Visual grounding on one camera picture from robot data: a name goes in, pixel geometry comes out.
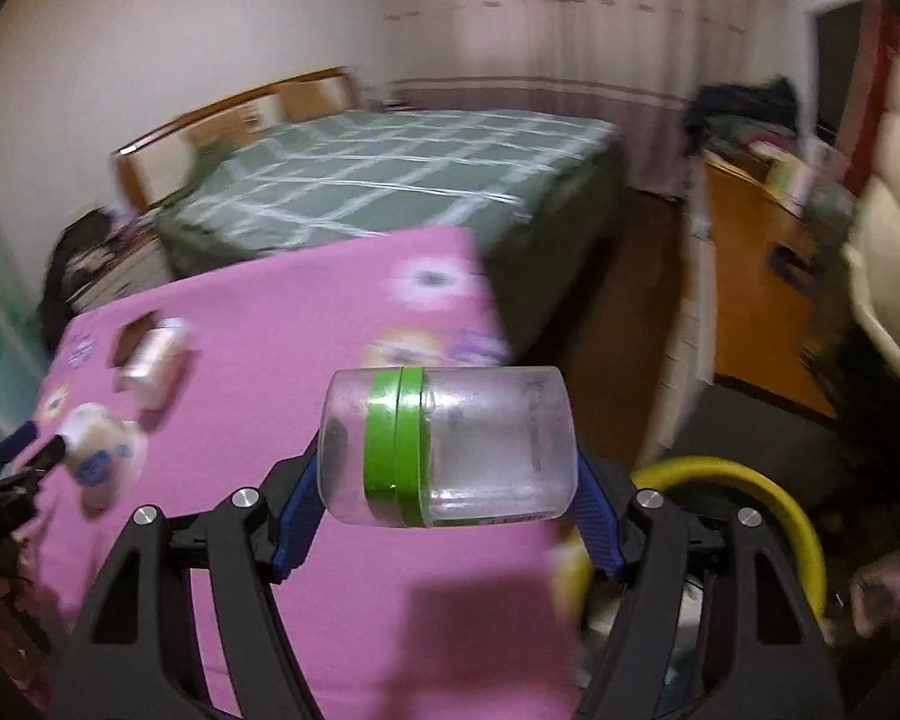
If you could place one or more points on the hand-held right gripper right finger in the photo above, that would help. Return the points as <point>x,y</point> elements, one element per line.
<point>596,521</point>

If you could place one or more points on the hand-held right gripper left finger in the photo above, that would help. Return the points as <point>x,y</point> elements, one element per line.
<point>300,517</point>

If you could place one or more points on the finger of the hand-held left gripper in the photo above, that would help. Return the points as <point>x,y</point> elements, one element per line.
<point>19,437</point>
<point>49,454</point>

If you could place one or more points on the clear jar with green band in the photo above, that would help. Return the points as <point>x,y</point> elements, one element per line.
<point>450,446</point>

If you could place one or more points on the brown snack packet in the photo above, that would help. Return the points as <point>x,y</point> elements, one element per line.
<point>129,339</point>

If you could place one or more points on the white cylindrical bottle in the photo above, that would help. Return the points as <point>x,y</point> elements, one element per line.
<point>154,360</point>

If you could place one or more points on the black clothing heap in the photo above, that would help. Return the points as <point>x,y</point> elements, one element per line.
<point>67,270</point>

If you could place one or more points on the white nightstand with wooden top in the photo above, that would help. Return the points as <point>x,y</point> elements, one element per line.
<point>124,277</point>

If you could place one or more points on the pink floral tablecloth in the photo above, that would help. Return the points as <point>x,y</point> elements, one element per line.
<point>285,315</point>

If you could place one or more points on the orange wooden cabinet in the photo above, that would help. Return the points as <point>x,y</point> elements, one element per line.
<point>757,300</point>

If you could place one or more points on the pink fabric item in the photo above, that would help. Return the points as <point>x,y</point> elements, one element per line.
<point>889,592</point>

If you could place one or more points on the dark green garment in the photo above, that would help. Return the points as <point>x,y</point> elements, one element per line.
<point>208,161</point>

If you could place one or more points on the wooden bed headboard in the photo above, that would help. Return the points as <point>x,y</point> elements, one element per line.
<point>195,127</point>

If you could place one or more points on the bed with green plaid sheet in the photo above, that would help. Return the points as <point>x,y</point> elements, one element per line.
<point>390,172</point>

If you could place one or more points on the cream puffy jacket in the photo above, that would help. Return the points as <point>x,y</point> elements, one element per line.
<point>896,277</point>

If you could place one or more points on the light green box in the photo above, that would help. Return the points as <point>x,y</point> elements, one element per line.
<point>791,180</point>

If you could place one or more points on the pile of dark clothes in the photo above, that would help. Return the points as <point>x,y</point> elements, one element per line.
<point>742,109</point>

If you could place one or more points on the pink and white curtain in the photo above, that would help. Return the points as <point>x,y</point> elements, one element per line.
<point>555,52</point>

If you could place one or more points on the dark flat screen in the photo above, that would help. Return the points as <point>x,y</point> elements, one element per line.
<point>840,67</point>

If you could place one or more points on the red hanging cloth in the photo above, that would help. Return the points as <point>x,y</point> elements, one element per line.
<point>886,90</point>

